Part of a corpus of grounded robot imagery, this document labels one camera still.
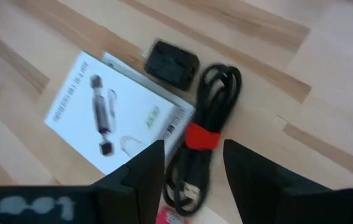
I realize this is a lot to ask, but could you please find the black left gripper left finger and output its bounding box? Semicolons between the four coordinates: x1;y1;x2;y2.
92;139;166;224

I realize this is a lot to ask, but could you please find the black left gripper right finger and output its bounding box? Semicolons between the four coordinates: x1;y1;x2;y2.
222;139;333;224

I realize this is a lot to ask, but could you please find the black cable with red strap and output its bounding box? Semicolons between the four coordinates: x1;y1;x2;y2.
162;62;243;218

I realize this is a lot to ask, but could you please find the white card reader box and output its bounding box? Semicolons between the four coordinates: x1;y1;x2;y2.
43;50;197;177

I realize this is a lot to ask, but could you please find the black power adapter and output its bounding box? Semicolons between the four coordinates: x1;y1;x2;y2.
143;39;201;91

